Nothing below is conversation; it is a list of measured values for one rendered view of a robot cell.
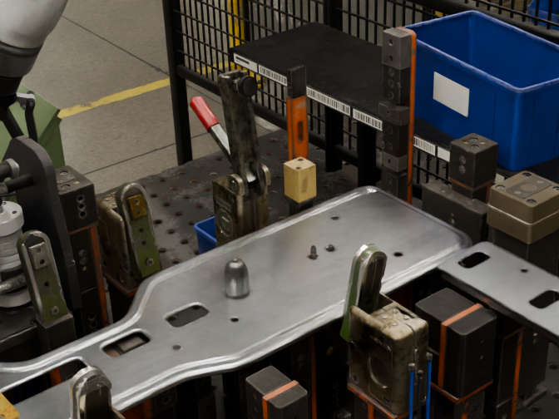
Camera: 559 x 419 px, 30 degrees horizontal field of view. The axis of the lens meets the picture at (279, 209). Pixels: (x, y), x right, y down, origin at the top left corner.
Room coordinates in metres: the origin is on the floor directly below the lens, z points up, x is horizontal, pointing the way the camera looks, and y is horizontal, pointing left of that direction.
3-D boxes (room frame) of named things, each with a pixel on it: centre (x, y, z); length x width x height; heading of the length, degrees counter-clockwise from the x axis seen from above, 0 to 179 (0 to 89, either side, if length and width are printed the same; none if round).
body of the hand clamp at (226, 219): (1.31, 0.06, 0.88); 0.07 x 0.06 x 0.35; 37
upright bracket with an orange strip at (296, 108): (1.36, -0.03, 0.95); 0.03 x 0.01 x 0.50; 127
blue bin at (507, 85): (1.51, -0.34, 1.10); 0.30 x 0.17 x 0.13; 28
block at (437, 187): (1.33, -0.26, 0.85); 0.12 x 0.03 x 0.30; 37
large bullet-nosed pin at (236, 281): (1.10, 0.06, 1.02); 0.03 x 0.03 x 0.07
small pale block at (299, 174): (1.33, -0.03, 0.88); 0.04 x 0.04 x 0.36; 37
